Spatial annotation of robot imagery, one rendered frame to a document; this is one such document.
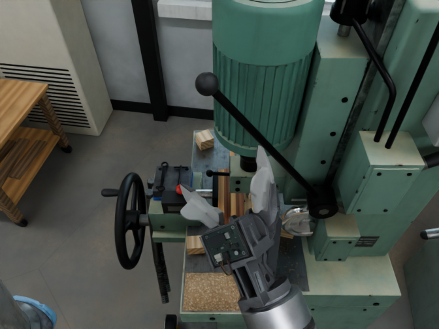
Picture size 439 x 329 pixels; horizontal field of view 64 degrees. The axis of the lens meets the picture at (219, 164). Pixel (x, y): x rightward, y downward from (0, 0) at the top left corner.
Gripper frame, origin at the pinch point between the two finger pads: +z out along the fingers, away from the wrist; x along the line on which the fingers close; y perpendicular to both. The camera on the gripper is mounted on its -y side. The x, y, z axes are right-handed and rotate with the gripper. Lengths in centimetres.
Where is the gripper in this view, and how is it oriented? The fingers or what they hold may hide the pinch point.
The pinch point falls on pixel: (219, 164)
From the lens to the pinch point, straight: 54.0
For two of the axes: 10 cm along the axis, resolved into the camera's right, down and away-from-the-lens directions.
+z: -3.9, -9.1, 1.1
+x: -7.8, 3.9, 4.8
